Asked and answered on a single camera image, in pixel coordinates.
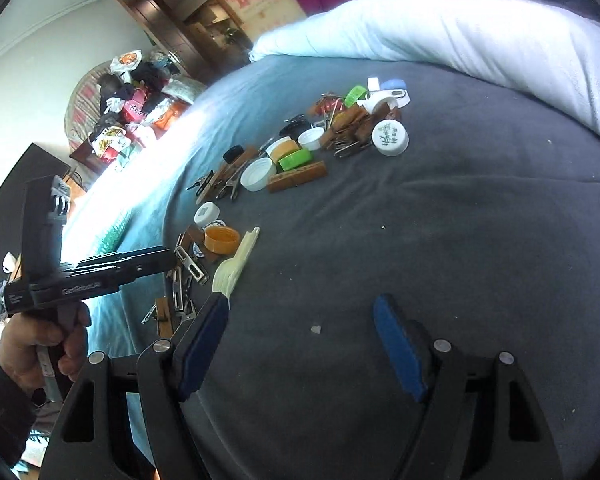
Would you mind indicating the white cap with QR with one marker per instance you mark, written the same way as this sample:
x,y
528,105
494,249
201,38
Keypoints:
x,y
206,213

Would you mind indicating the light blue bottle cap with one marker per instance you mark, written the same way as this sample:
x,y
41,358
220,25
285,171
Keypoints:
x,y
393,84

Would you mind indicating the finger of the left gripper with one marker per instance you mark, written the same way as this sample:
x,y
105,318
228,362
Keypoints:
x,y
136,264

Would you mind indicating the black television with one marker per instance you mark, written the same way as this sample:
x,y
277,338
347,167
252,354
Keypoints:
x,y
33,163

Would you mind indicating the orange bottle cap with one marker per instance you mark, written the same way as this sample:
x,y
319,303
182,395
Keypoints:
x,y
221,240

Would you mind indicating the white mug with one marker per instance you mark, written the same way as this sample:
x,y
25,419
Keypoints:
x,y
9,263

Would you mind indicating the white duvet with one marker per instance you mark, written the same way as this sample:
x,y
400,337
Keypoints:
x,y
544,50

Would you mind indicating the black bottle cap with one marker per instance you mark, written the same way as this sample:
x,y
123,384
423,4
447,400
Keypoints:
x,y
233,153

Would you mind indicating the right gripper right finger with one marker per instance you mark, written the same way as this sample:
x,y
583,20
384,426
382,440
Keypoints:
x,y
480,417

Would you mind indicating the white printed bottle cap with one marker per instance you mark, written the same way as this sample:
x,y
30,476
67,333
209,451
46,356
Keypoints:
x,y
390,138

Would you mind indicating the flat green bottle cap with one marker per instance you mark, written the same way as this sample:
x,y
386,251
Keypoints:
x,y
295,159

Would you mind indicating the long wooden clothespin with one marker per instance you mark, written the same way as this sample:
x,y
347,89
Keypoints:
x,y
296,177

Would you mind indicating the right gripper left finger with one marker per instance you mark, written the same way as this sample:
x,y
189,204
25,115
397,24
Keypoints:
x,y
123,418

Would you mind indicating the wooden door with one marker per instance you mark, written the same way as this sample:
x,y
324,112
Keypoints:
x,y
191,51

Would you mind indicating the cream plastic clothespin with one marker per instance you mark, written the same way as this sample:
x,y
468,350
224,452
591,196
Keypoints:
x,y
229,271

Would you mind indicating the cluttered chair pile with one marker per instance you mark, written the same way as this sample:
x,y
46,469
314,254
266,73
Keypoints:
x,y
124,105

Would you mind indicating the light blue plastic basin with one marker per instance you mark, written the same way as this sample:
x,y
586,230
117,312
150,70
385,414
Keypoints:
x,y
94,232

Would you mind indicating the person left hand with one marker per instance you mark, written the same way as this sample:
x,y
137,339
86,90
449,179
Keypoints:
x,y
24,334

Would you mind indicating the white jar lid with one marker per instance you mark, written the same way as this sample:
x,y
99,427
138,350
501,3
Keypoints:
x,y
255,177

